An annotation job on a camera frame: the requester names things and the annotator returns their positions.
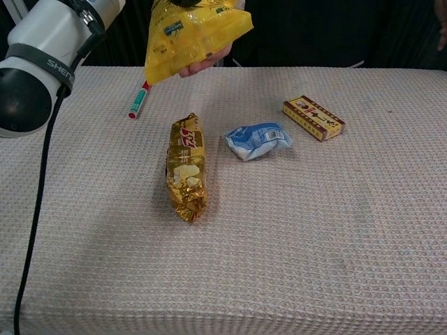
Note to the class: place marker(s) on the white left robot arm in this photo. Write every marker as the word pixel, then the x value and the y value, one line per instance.
pixel 42 45

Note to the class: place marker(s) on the person's black clothed torso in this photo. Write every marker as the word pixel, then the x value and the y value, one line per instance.
pixel 331 31

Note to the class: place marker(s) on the gold foil snack packet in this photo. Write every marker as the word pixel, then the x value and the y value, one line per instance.
pixel 186 164

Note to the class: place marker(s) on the red gold small box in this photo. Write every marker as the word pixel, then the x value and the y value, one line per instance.
pixel 314 118

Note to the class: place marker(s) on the blue white crumpled packet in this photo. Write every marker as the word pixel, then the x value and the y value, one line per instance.
pixel 258 141

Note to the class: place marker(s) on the beige woven table cloth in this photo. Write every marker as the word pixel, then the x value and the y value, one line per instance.
pixel 244 244

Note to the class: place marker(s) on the person's right hand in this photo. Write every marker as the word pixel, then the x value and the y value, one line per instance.
pixel 206 63

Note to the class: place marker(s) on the large yellow snack bag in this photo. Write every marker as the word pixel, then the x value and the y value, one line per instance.
pixel 188 38

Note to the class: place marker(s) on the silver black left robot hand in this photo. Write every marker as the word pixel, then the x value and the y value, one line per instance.
pixel 186 3

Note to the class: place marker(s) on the red green marker pen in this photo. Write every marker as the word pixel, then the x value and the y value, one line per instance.
pixel 139 99

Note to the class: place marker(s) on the white slanted frame post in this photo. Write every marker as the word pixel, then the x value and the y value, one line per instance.
pixel 16 7

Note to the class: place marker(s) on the person's left hand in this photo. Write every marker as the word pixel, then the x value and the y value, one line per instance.
pixel 443 28

